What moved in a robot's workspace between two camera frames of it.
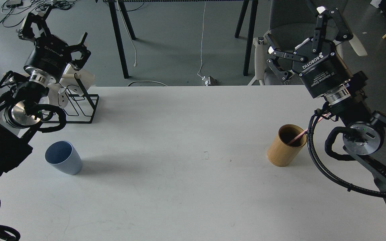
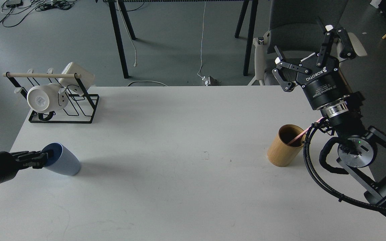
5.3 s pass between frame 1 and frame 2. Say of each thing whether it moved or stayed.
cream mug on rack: stayed
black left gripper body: moved
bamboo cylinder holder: stayed
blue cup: moved
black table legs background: stayed
